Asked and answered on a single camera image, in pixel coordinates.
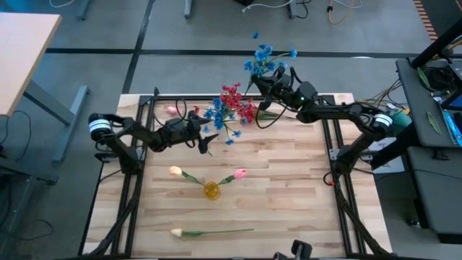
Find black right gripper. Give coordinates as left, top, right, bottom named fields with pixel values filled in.
left=250, top=66, right=300, bottom=111

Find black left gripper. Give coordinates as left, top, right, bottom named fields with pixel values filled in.
left=162, top=109, right=220, bottom=155

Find blue artificial flower bunch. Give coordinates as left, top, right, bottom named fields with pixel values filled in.
left=201, top=96, right=243, bottom=146
left=242, top=31, right=299, bottom=95

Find red artificial flower bunch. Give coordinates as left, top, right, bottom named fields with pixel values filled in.
left=237, top=102, right=297, bottom=126
left=193, top=82, right=243, bottom=126

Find pale peach artificial tulip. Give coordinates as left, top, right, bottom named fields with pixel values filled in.
left=168, top=165, right=210, bottom=189

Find amber glass vase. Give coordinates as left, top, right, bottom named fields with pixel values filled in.
left=203, top=181, right=222, bottom=201

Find cream artificial tulip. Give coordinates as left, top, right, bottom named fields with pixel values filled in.
left=170, top=227, right=256, bottom=238

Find teal cup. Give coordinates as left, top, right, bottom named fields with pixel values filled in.
left=391, top=109, right=413, bottom=135

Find white paper sheet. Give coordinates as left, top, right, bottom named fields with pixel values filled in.
left=366, top=136, right=406, bottom=175

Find black side table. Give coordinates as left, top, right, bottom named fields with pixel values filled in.
left=395, top=57, right=462, bottom=149
left=407, top=146, right=462, bottom=243

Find black rounded object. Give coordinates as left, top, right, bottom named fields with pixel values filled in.
left=273, top=239, right=313, bottom=260

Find green loose leaf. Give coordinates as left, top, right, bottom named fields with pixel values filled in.
left=417, top=66, right=432, bottom=92
left=427, top=110, right=443, bottom=135

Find black diagonal stand beam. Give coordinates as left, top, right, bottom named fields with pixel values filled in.
left=409, top=17, right=462, bottom=69

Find blue-screen tablet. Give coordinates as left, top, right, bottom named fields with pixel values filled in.
left=440, top=90, right=462, bottom=147

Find beige desk grey legs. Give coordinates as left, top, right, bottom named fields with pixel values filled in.
left=0, top=12, right=91, bottom=163

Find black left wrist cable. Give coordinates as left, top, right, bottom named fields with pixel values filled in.
left=175, top=97, right=189, bottom=124

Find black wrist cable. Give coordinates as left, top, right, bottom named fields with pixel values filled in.
left=175, top=97, right=189, bottom=124
left=254, top=103, right=300, bottom=130

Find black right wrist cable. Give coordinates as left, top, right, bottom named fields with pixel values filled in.
left=254, top=103, right=300, bottom=130

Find black aluminium table frame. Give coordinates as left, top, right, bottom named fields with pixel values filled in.
left=81, top=86, right=393, bottom=259

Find white floor cable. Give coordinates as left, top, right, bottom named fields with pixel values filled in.
left=240, top=0, right=294, bottom=14
left=48, top=0, right=79, bottom=9

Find yellow floor cable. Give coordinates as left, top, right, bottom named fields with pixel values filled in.
left=326, top=0, right=363, bottom=25

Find floor cable bundle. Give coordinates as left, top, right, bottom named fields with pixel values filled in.
left=355, top=78, right=411, bottom=122

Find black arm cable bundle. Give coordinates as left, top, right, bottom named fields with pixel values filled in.
left=323, top=169, right=389, bottom=257
left=81, top=169, right=141, bottom=258

